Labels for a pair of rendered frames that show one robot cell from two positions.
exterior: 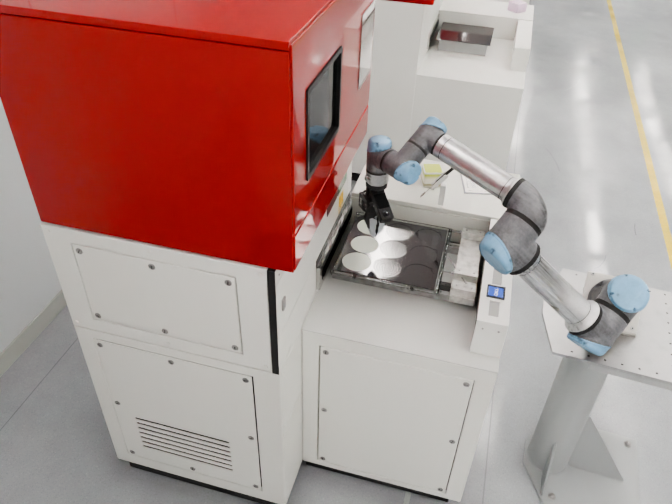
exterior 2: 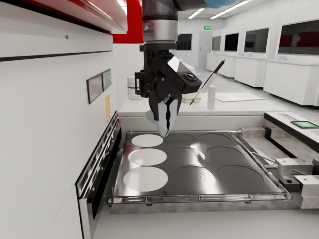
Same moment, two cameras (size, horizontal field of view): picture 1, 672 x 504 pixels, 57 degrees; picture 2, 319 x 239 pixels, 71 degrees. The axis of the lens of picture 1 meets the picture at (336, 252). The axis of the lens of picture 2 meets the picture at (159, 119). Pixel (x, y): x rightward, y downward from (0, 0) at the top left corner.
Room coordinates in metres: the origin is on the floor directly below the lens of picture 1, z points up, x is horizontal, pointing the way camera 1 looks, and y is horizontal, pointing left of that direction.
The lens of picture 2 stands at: (1.22, 0.02, 1.18)
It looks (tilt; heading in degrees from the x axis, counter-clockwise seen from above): 18 degrees down; 344
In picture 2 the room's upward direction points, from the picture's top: straight up
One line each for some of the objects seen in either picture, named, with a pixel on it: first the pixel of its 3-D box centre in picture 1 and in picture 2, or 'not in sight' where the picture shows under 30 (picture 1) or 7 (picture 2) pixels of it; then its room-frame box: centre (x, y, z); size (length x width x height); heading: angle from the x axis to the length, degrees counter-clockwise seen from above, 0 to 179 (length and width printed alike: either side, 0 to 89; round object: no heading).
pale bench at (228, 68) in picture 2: not in sight; (237, 52); (9.51, -5.73, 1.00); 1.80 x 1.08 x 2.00; 166
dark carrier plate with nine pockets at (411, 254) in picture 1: (393, 249); (185, 156); (1.73, -0.20, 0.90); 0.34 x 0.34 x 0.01; 76
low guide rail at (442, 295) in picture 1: (402, 287); (218, 203); (1.60, -0.23, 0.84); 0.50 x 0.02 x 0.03; 76
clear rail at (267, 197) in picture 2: (383, 281); (200, 198); (1.55, -0.16, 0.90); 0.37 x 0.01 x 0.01; 76
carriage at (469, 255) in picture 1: (467, 267); (275, 161); (1.68, -0.47, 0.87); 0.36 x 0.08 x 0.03; 166
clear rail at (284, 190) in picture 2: (443, 259); (250, 155); (1.68, -0.38, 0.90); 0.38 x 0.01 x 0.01; 166
